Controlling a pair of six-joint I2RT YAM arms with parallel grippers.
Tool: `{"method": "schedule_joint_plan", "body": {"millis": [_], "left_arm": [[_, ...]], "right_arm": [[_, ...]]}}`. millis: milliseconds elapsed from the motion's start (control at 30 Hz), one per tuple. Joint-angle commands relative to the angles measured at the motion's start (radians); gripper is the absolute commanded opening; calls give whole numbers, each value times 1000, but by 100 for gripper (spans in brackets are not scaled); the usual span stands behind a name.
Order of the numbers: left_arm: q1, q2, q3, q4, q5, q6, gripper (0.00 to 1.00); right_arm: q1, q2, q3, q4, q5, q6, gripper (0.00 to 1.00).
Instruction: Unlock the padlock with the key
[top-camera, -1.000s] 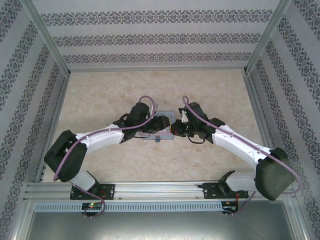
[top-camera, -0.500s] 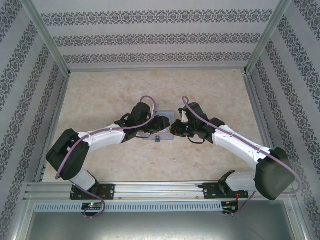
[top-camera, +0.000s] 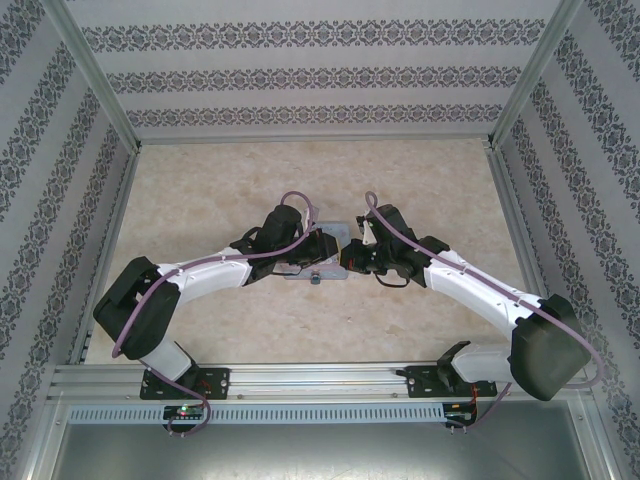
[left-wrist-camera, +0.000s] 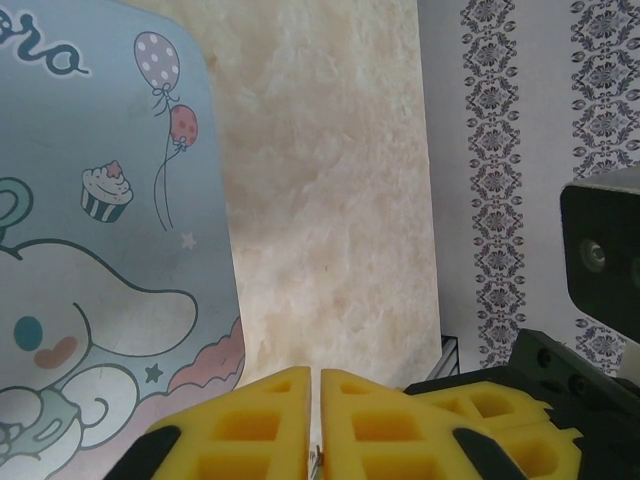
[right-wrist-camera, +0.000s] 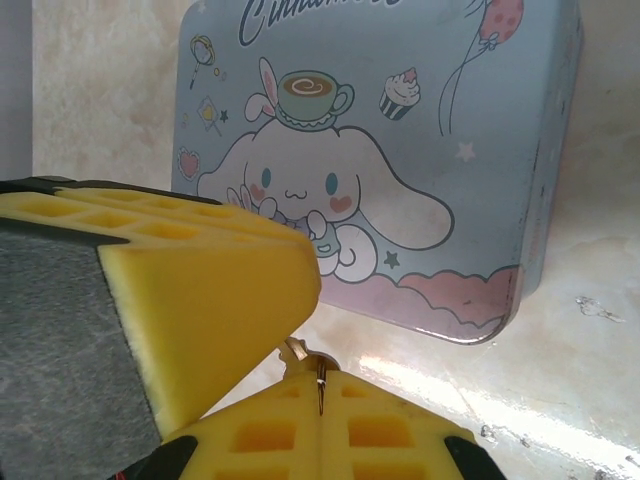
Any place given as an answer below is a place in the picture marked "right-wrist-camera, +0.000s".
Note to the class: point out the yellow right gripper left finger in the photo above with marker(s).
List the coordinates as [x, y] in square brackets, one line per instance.
[210, 290]

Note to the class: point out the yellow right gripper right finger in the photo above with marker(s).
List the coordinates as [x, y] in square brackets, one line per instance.
[330, 430]

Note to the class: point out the small brass key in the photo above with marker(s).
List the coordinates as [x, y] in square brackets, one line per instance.
[296, 350]

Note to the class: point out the blue cartoon tin box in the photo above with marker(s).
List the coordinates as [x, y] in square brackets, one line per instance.
[400, 175]

